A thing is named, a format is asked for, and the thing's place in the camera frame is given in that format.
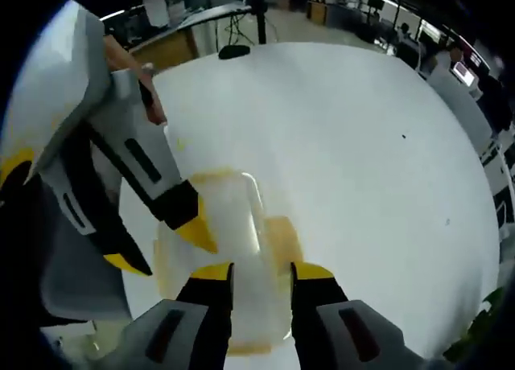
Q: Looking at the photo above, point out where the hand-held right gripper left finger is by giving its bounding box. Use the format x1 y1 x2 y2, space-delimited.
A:
120 261 237 370

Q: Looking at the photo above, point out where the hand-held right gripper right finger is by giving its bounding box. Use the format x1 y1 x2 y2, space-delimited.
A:
290 261 424 370

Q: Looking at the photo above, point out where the clear box with plastic buckles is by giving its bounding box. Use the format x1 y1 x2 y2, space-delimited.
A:
154 166 306 349

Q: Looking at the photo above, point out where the person's left hand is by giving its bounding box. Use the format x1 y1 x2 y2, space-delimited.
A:
101 35 169 126

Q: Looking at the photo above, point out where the grey chair part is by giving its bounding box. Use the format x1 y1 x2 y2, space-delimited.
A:
39 212 133 323

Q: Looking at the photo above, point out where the wooden desk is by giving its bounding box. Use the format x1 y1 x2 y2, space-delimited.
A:
100 3 262 72

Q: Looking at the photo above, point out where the black oval pad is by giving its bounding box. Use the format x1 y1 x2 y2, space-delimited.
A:
217 44 251 60

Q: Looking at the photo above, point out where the black floor stand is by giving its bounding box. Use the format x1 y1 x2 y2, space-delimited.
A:
225 0 270 47

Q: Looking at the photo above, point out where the small pink-screen monitor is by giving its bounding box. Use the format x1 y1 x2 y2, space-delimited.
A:
451 61 476 86

